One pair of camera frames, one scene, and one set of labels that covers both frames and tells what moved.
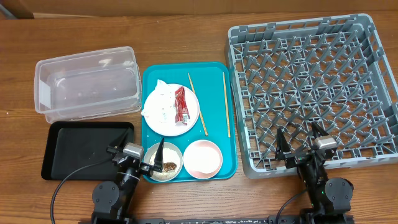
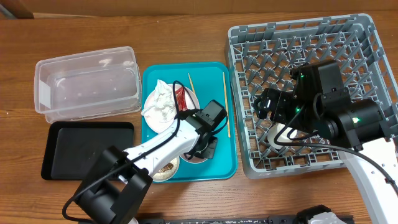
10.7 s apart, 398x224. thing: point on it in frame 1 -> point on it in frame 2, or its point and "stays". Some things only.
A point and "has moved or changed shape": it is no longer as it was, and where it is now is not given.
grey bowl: [150, 150] has moved or changed shape
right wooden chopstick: [226, 105] stays
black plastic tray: [71, 147] stays
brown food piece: [168, 166] stays
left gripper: [147, 168] -> [210, 151]
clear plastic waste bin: [89, 85] stays
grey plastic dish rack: [290, 75] stays
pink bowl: [203, 159] has moved or changed shape
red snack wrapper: [181, 112] stays
